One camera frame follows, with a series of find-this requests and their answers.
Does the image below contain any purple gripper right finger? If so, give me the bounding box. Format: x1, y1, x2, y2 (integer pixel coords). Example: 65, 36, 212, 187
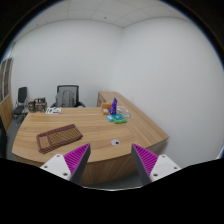
131, 144, 180, 185

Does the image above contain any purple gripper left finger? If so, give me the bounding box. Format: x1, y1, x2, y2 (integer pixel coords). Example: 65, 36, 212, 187
41, 144, 91, 185

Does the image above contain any wooden office desk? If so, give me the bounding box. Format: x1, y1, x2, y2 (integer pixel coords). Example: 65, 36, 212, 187
12, 91, 168, 185

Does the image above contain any white paper with stickers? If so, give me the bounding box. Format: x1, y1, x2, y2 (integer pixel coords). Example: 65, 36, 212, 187
46, 107, 62, 114

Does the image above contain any green flat box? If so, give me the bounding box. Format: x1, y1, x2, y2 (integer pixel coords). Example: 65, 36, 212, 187
112, 114, 127, 124

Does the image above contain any blue small box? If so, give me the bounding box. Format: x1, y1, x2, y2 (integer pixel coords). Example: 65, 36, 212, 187
106, 115, 113, 121

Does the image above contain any clear plastic package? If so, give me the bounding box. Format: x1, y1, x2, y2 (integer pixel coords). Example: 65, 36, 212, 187
116, 106, 131, 118

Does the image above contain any small orange box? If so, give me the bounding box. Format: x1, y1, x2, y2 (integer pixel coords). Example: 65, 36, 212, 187
101, 103, 111, 115

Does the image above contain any black mesh office chair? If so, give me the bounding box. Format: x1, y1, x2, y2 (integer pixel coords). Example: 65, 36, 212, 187
52, 85, 84, 108

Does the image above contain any brown cluttered cardboard box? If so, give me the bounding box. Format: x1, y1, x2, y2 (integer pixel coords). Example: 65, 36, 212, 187
28, 97, 47, 113

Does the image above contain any black side chair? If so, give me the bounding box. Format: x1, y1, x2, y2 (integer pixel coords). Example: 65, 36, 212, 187
13, 87, 28, 126

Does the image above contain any wooden cabinet with window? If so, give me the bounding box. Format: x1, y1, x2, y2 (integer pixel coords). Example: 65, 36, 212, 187
0, 58, 13, 129

